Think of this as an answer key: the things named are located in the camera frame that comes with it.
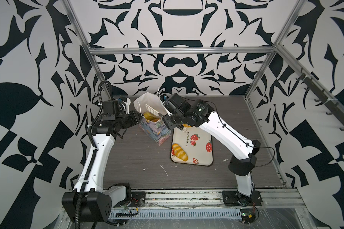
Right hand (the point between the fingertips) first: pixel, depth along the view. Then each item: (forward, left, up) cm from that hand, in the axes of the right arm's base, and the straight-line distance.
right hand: (167, 118), depth 69 cm
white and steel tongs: (+2, +6, +3) cm, 7 cm away
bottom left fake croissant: (-6, -6, -27) cm, 28 cm away
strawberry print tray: (+1, -17, -31) cm, 35 cm away
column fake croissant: (+14, +12, -17) cm, 25 cm away
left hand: (+5, +13, -2) cm, 14 cm away
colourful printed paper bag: (+1, +7, -14) cm, 16 cm away
